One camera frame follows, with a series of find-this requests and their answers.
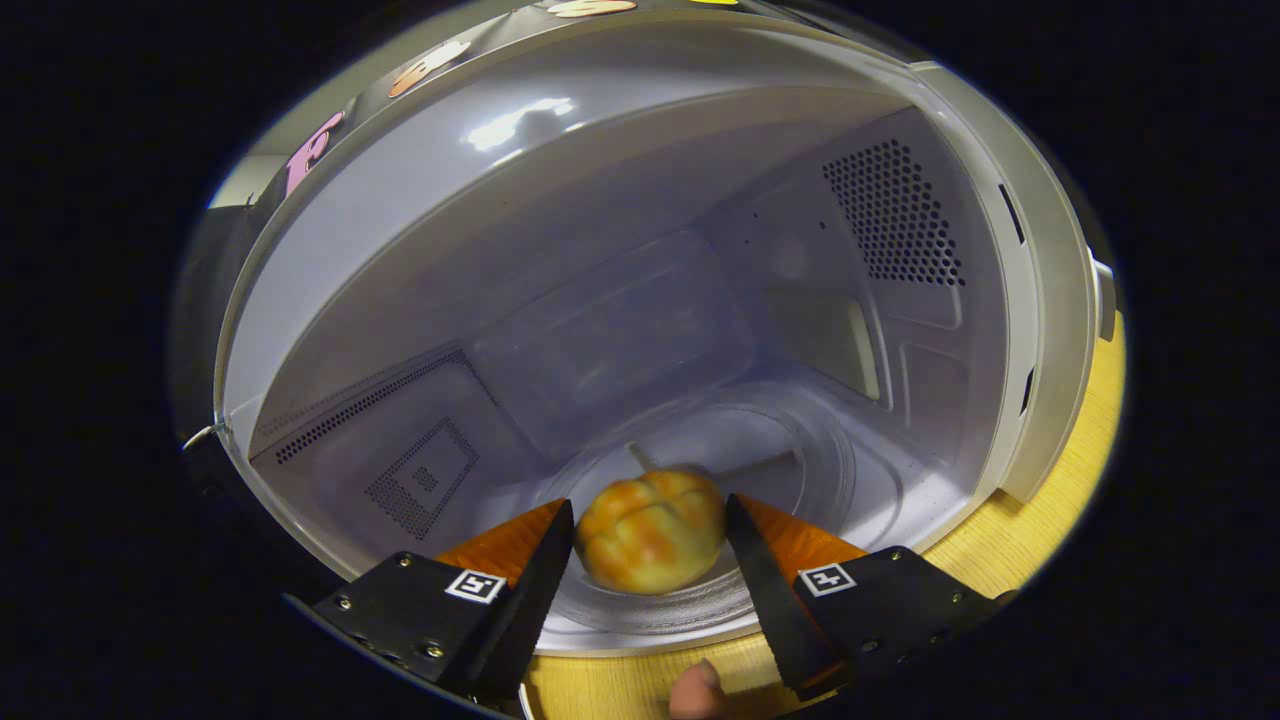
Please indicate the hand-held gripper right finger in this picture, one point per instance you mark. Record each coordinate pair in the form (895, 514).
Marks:
(765, 600)

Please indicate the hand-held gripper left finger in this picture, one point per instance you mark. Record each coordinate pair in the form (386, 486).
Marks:
(535, 590)

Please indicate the golden bread bun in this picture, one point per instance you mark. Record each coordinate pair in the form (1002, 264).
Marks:
(650, 530)

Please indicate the white microwave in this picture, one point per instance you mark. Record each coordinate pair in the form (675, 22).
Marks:
(600, 250)

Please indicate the glass turntable plate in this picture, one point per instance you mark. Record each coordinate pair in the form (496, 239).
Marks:
(800, 470)

